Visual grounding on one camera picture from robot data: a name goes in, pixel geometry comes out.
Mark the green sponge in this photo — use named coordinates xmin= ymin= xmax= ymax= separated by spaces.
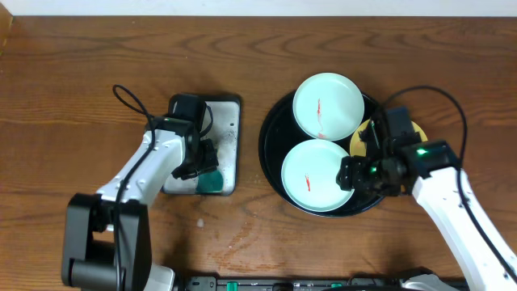
xmin=195 ymin=170 xmax=224 ymax=194

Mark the yellow plate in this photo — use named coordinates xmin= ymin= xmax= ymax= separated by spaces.
xmin=349 ymin=119 xmax=427 ymax=157

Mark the mint green plate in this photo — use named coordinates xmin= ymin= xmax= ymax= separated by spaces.
xmin=281 ymin=139 xmax=354 ymax=213
xmin=292 ymin=73 xmax=365 ymax=141

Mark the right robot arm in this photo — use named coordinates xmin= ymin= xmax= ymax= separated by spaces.
xmin=336 ymin=141 xmax=516 ymax=290

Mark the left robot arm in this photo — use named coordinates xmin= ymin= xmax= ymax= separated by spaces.
xmin=61 ymin=117 xmax=217 ymax=290

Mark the black rectangular soapy tray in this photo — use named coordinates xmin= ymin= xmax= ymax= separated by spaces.
xmin=162 ymin=95 xmax=241 ymax=196

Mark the round black tray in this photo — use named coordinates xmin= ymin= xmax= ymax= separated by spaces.
xmin=258 ymin=91 xmax=384 ymax=217

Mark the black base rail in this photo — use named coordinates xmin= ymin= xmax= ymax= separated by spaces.
xmin=174 ymin=276 xmax=402 ymax=291

